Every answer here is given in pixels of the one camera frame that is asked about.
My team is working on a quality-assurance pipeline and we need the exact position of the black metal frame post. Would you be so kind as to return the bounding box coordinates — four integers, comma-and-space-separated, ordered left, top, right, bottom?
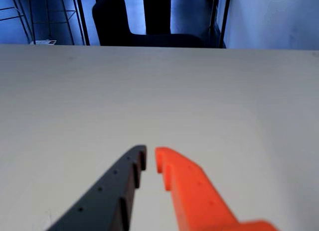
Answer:
209, 0, 232, 49

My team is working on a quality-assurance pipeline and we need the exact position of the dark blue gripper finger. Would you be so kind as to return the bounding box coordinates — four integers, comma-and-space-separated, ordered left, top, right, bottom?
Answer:
46, 144, 148, 231

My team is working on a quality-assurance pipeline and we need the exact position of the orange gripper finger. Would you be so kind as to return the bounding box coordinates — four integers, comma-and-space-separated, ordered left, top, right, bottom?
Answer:
155, 145, 280, 231

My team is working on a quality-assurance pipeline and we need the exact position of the black bin with green lid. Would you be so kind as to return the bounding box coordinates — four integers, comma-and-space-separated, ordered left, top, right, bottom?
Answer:
141, 0, 172, 35

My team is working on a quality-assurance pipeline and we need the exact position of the dark upholstered chair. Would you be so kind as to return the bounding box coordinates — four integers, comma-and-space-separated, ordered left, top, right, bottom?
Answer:
92, 0, 206, 48

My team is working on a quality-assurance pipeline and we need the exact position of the black metal shelf rack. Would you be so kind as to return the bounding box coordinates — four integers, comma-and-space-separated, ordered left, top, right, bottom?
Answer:
0, 0, 90, 46

